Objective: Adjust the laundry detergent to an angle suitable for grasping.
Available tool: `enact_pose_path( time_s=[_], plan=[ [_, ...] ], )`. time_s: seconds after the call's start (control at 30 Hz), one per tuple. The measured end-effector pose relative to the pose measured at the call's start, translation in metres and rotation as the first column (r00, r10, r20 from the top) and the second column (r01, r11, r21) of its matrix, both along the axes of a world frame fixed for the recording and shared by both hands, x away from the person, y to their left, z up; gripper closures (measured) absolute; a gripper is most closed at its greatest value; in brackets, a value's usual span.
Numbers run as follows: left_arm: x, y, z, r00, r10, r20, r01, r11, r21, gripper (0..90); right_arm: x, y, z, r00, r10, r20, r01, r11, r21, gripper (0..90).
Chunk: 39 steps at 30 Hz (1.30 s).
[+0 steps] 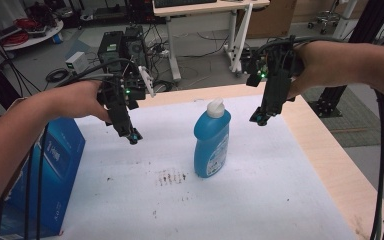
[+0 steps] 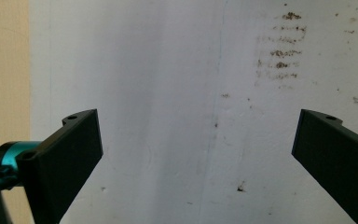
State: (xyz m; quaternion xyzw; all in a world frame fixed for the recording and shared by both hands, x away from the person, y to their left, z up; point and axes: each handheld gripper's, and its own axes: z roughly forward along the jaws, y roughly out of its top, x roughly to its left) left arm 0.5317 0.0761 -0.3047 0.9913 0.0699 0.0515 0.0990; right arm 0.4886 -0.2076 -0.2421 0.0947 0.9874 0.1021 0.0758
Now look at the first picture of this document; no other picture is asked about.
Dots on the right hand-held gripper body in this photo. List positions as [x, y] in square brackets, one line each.
[276, 80]

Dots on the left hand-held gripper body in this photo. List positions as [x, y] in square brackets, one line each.
[118, 100]

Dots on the blue detergent bottle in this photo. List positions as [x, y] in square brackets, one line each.
[211, 143]

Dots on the blue cardboard box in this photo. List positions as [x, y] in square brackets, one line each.
[60, 160]

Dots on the person's left hand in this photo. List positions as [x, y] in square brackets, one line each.
[76, 100]

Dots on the person's right hand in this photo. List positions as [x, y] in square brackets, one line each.
[320, 65]

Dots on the black computer tower green label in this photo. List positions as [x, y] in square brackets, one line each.
[110, 50]

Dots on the small white box device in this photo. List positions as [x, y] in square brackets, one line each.
[76, 61]

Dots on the brown cardboard box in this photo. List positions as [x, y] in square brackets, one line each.
[273, 18]

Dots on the white table mat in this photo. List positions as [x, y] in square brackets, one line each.
[246, 186]

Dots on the office chair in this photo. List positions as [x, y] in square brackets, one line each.
[326, 16]

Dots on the grey floor mat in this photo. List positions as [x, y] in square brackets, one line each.
[353, 123]

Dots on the white desk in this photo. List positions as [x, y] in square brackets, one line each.
[210, 8]

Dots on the round white table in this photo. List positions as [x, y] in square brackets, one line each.
[43, 36]

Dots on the black metal stand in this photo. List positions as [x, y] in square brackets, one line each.
[370, 20]

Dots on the black keyboard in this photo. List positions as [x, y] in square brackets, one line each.
[183, 2]

